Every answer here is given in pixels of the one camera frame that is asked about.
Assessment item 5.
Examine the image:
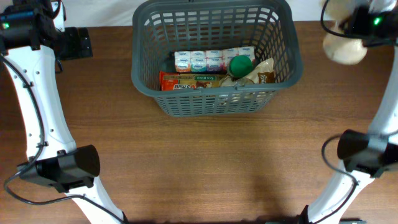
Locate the beige paper bag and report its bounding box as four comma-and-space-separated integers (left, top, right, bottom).
323, 0, 368, 65

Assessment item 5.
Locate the grey plastic shopping basket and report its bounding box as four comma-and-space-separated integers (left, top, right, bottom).
131, 0, 303, 117

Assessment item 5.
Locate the red spaghetti packet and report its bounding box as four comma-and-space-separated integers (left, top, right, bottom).
159, 72, 226, 91

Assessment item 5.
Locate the tissue multipack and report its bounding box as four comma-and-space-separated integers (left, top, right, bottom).
174, 46, 255, 73

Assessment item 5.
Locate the green lid glass jar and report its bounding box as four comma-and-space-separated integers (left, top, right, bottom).
227, 55, 253, 78

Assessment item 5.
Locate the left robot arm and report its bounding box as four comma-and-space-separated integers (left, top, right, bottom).
1, 0, 127, 223

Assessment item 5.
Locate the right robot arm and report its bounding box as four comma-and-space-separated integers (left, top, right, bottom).
297, 0, 397, 223

